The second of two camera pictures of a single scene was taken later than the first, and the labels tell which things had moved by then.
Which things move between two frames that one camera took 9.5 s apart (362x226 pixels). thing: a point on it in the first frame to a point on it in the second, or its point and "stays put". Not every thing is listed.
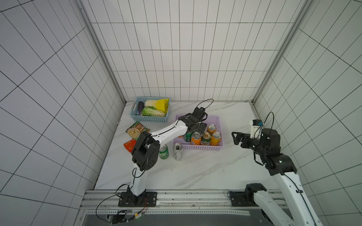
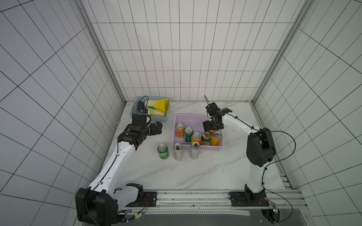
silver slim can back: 177,149 stays put
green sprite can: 187,136 stays put
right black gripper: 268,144 to 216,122
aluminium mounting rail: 99,202 stays put
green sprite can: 163,152 stays put
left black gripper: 201,128 to 153,132
